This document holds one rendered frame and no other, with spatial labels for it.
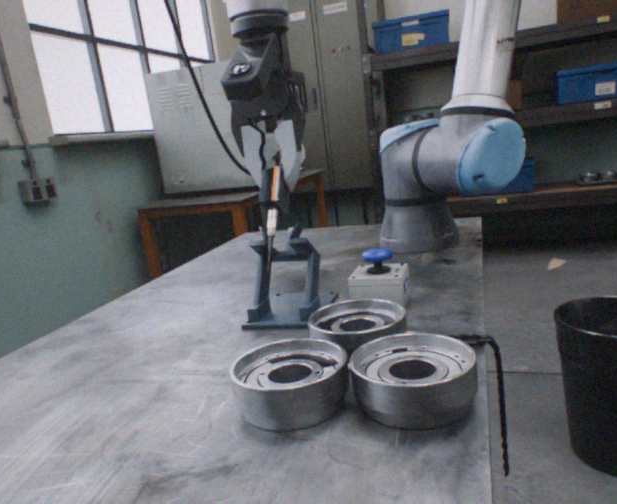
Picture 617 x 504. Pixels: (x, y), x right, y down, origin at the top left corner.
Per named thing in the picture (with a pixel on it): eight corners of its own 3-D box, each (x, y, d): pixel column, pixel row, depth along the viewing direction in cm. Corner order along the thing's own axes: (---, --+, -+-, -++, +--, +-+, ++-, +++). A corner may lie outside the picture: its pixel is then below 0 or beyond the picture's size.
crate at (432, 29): (450, 50, 400) (449, 18, 395) (451, 44, 364) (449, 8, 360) (380, 62, 414) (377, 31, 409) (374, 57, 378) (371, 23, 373)
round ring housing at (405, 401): (501, 423, 42) (498, 373, 41) (367, 443, 41) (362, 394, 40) (453, 366, 52) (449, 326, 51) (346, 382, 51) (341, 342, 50)
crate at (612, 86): (635, 95, 373) (636, 62, 368) (652, 94, 338) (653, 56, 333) (550, 107, 389) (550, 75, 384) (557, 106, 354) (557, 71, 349)
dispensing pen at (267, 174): (250, 265, 64) (263, 144, 70) (263, 276, 68) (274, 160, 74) (267, 264, 63) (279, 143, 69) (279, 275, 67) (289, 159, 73)
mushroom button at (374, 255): (392, 289, 70) (389, 252, 69) (362, 290, 71) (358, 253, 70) (396, 280, 74) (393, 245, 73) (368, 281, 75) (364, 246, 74)
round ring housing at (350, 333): (298, 369, 55) (293, 332, 55) (329, 330, 65) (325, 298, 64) (398, 374, 52) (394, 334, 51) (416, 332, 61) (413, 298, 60)
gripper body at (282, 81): (311, 117, 73) (300, 22, 71) (291, 118, 65) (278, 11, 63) (260, 124, 76) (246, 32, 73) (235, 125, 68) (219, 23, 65)
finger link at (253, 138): (281, 189, 75) (279, 122, 73) (266, 195, 70) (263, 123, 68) (260, 189, 76) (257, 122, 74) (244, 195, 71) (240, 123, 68)
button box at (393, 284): (405, 311, 68) (401, 274, 67) (351, 311, 71) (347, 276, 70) (412, 291, 76) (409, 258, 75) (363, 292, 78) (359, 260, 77)
